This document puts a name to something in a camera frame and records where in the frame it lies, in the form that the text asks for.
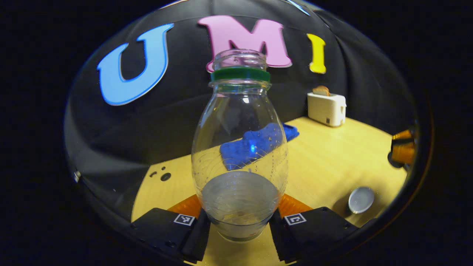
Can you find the dark blue teacup lid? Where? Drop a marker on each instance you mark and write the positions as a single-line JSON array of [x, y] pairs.
[[391, 162]]

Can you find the toast slice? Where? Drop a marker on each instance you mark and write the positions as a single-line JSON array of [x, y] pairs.
[[320, 90]]

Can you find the black backdrop cloth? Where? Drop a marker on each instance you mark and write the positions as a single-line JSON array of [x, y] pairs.
[[147, 122]]

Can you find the blue towel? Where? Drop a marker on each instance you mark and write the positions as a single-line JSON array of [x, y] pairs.
[[292, 132]]

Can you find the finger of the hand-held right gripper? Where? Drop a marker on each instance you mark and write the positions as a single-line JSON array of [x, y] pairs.
[[404, 135], [404, 153]]

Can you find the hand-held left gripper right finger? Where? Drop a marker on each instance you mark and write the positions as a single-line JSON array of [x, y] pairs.
[[281, 240]]

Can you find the white clip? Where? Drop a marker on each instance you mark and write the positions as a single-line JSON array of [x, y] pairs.
[[77, 176]]

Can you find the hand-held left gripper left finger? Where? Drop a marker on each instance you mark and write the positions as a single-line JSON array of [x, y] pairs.
[[197, 240]]

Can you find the clear plastic water bottle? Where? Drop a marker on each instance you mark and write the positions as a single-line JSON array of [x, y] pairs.
[[240, 111]]

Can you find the white toaster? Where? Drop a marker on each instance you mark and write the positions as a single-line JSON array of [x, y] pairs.
[[327, 109]]

